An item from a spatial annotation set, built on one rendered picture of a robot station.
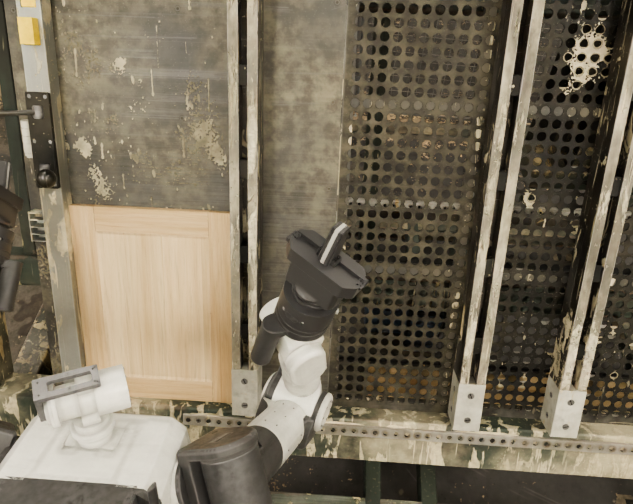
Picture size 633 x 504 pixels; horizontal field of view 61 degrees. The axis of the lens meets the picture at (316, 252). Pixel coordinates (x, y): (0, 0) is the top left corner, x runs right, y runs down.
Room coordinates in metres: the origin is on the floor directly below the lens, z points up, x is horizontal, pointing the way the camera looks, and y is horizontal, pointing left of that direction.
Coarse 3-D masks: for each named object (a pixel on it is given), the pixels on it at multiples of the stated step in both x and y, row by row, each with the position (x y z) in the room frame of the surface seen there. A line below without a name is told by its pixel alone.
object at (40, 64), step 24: (48, 0) 1.07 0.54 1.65; (48, 24) 1.04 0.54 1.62; (24, 48) 1.00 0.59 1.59; (48, 48) 1.01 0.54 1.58; (48, 72) 0.97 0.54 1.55; (48, 192) 0.84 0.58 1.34; (48, 216) 0.81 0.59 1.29; (48, 240) 0.78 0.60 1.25; (72, 264) 0.76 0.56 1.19; (72, 288) 0.72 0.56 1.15; (72, 312) 0.69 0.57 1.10; (72, 336) 0.65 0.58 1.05; (72, 360) 0.62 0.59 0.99
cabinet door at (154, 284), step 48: (96, 240) 0.79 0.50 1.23; (144, 240) 0.79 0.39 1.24; (192, 240) 0.79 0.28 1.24; (96, 288) 0.73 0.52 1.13; (144, 288) 0.73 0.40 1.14; (192, 288) 0.72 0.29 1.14; (96, 336) 0.66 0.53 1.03; (144, 336) 0.66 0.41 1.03; (192, 336) 0.66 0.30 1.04; (144, 384) 0.59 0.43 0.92; (192, 384) 0.59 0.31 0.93
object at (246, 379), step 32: (256, 0) 0.99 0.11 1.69; (256, 32) 0.96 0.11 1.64; (256, 64) 0.93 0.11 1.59; (256, 96) 0.90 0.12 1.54; (256, 128) 0.87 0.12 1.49; (256, 160) 0.83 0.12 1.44; (256, 192) 0.80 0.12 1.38; (256, 224) 0.76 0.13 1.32; (256, 256) 0.72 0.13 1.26; (256, 288) 0.68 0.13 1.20; (256, 320) 0.64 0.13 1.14; (256, 384) 0.55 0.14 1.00
